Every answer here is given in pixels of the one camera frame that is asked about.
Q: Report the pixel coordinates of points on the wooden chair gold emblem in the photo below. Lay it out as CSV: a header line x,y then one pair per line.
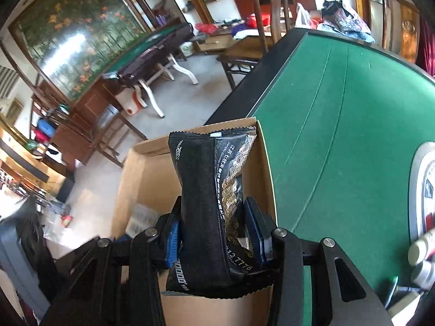
x,y
409,27

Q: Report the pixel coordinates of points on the dark mahjong table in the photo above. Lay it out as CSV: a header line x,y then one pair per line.
x,y
153,47

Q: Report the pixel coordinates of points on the dark wooden chair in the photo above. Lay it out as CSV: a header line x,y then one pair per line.
x,y
102,132

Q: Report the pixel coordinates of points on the cardboard box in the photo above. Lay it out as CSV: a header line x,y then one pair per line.
x,y
149,176

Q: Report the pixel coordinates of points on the low wooden cabinet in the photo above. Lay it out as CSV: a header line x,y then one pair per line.
x,y
221,42

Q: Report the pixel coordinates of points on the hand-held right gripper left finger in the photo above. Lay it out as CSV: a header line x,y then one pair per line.
x,y
173,241

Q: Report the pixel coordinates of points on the white pill bottle red label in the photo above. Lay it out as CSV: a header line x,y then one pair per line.
x,y
419,249

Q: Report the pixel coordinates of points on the white orange plastic container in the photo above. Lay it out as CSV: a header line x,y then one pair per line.
x,y
131,100

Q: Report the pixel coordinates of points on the round table control panel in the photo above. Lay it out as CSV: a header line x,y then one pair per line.
x,y
419,176

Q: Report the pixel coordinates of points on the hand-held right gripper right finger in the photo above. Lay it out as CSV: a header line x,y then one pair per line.
x,y
258,234

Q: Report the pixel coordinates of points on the white green tube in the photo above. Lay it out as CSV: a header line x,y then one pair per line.
x,y
393,288

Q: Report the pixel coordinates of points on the black packet gold pattern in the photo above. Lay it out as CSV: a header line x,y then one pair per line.
x,y
204,193

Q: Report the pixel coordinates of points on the small red plastic bag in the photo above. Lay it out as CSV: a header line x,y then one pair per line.
x,y
205,29

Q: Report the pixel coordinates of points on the maroon cloth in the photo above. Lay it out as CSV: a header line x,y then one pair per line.
x,y
427,47

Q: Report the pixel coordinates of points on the white plastic bag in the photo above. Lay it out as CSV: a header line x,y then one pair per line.
x,y
302,17

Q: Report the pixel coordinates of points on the pile of clothes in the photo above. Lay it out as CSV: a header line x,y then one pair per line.
x,y
346,23

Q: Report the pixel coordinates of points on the large red bag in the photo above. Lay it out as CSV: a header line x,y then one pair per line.
x,y
258,20

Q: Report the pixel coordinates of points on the flower wall painting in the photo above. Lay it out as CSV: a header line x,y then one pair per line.
x,y
74,34

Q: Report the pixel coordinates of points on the tall white bottle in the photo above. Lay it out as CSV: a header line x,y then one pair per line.
x,y
423,273

